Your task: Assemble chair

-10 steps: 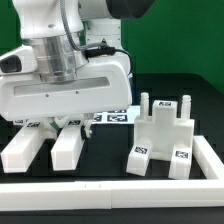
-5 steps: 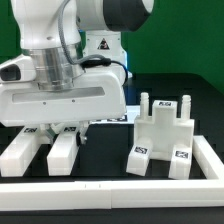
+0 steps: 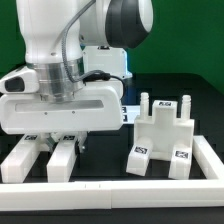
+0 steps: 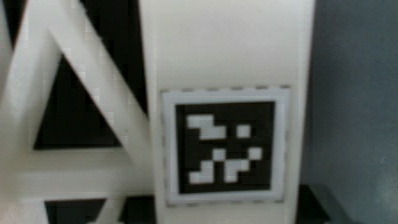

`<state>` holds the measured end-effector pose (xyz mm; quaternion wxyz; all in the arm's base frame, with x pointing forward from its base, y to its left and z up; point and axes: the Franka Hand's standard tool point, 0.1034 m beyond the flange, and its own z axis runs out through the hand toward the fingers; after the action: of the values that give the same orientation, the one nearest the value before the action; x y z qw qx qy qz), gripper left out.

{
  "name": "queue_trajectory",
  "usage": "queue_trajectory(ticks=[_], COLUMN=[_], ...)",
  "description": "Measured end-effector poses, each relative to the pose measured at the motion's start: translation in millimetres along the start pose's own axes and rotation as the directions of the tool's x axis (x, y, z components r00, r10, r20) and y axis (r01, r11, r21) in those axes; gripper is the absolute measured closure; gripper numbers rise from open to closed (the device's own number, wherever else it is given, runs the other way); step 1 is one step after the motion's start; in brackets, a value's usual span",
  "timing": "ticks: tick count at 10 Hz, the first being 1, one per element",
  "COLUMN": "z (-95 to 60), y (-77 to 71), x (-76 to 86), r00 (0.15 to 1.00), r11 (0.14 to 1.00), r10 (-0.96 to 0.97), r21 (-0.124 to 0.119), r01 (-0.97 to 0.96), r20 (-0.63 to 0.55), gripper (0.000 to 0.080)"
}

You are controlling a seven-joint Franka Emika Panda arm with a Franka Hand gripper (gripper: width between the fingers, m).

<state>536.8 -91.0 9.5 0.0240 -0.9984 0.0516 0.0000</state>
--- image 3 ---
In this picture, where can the white chair seat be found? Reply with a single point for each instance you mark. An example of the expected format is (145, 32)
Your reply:
(163, 130)

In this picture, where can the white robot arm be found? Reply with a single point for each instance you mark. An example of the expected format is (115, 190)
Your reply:
(52, 94)

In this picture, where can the flat white chair back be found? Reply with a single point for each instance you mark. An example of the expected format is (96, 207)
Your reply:
(129, 113)

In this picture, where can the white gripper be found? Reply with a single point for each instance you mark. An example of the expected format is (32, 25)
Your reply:
(95, 107)

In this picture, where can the white obstacle fence wall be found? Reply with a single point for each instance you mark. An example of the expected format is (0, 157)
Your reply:
(206, 192)

